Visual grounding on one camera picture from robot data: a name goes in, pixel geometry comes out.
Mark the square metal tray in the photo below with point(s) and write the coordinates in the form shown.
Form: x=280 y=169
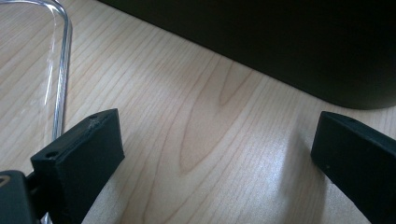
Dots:
x=280 y=37

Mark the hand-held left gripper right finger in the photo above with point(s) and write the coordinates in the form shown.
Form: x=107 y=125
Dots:
x=358 y=155

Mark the clear plastic container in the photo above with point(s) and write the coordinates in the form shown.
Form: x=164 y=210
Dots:
x=63 y=62

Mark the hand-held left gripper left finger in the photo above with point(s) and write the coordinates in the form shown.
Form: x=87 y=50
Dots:
x=77 y=165

